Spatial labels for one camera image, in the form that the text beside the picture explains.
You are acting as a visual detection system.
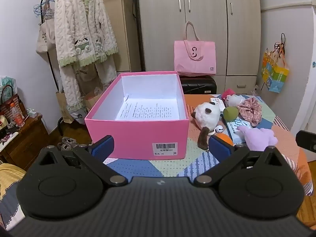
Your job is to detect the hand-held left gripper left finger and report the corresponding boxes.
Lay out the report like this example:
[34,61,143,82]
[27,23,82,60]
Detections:
[30,135,129,186]

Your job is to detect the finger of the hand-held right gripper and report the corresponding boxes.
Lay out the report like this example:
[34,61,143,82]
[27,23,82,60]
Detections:
[295,130,316,153]

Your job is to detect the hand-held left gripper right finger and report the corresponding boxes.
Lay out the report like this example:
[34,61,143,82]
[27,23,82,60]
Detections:
[194,135,290,187]

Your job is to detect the blue white wipes pack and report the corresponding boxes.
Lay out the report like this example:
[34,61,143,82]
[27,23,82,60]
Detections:
[223,120,253,145]

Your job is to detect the white panda plush toy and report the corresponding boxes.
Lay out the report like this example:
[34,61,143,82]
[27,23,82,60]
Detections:
[191,102,221,151]

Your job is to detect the green round puff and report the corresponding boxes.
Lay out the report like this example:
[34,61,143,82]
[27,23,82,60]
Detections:
[223,106,239,122]

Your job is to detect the pink cardboard box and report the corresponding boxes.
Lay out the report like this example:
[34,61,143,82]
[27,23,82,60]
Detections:
[85,71,190,160]

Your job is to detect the purple plush toy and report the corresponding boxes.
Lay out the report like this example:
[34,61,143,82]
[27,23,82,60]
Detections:
[236,125,278,151]

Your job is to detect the white tissue pack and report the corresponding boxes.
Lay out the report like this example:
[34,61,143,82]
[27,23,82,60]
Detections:
[210,97,226,109]

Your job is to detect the floral fabric scrunchie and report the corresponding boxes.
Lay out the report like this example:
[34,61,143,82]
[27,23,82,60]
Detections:
[237,97,262,127]

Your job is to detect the white mesh bath pouf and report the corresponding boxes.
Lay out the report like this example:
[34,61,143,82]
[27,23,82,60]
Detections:
[226,94,246,108]

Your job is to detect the pink fluffy pompom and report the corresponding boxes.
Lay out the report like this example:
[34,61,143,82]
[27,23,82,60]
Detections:
[220,88,236,100]

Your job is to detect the brown paper bag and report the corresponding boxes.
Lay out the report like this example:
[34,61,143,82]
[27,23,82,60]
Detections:
[83,91,103,113]
[55,90,74,124]

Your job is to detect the patchwork tablecloth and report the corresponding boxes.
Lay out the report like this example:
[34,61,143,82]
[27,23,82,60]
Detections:
[102,94,310,195]

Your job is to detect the printed paper sheet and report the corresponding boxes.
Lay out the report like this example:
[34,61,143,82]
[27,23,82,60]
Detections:
[115,95,181,121]

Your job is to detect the black suitcase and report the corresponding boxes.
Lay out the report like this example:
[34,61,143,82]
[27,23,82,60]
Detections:
[179,75,217,95]

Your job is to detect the colourful paper gift bag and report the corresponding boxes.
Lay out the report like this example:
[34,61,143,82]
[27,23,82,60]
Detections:
[261,49,290,93]

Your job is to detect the cream fleece pajama pants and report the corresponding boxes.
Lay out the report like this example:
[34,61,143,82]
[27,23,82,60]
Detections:
[59,55,118,124]

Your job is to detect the wooden nightstand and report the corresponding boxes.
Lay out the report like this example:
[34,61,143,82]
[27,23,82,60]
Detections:
[0,115,50,171]

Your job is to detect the black clothes rack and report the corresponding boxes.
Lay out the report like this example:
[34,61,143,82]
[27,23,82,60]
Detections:
[41,0,72,136]

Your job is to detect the orange drink bottle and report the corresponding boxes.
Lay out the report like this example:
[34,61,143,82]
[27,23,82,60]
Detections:
[11,103,25,127]

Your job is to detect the pink tote bag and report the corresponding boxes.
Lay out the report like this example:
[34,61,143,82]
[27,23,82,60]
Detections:
[174,21,216,77]

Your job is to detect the yellow bedding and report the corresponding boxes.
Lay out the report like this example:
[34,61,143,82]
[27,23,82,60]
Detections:
[0,163,26,200]

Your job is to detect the woven basket bag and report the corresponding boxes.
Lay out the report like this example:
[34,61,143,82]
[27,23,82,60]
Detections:
[0,85,27,124]

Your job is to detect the green white plastic package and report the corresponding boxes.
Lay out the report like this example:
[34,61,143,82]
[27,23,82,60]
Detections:
[0,76,17,97]

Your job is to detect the cream fleece pajama jacket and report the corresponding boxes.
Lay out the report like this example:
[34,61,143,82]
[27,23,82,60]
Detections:
[54,0,119,68]

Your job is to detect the canvas tote bag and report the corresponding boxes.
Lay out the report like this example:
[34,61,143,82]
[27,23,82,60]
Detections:
[36,1,56,55]

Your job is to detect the beige wardrobe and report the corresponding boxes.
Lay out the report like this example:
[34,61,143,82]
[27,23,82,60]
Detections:
[137,0,261,95]

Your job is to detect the orange black hanging cords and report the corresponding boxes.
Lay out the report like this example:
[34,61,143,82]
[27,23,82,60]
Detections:
[274,33,287,57]

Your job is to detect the blue wire hangers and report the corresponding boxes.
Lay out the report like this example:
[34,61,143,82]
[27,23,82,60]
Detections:
[33,0,56,18]

